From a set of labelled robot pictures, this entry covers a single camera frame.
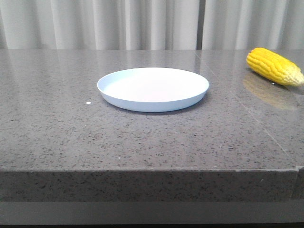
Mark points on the light blue round plate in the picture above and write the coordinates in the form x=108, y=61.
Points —
x=153, y=89

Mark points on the yellow corn cob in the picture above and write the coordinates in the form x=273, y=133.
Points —
x=275, y=67

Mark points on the grey pleated curtain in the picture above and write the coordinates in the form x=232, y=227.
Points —
x=151, y=24

